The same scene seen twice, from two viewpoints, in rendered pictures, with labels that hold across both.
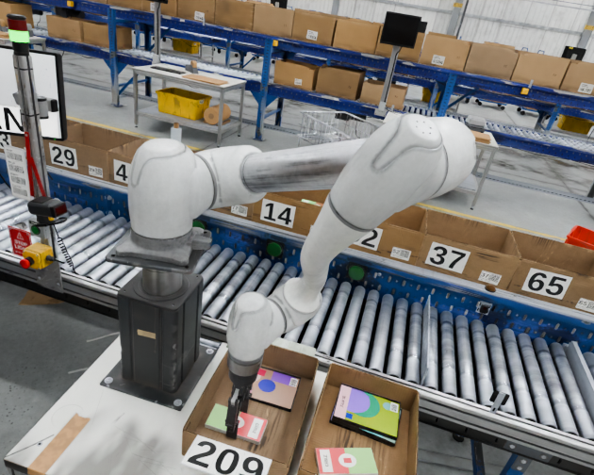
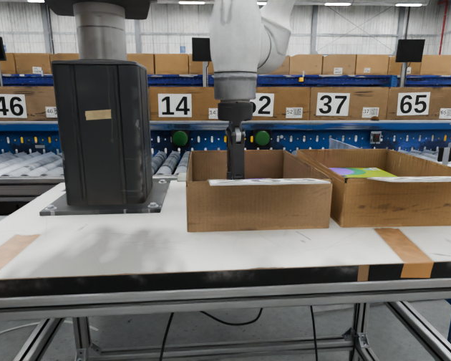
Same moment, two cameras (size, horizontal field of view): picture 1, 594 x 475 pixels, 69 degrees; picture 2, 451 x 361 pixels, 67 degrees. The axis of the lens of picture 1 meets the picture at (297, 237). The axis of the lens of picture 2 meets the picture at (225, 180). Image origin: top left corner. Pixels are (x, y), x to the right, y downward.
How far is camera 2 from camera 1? 87 cm
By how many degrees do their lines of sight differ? 20
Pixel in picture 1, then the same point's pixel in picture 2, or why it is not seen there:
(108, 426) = (71, 233)
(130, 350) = (77, 151)
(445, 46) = not seen: hidden behind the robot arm
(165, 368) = (128, 162)
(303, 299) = (280, 11)
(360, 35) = (175, 62)
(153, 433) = (137, 228)
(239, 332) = (235, 21)
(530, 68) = (299, 64)
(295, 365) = (260, 167)
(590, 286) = (444, 96)
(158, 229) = not seen: outside the picture
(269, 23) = not seen: hidden behind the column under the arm
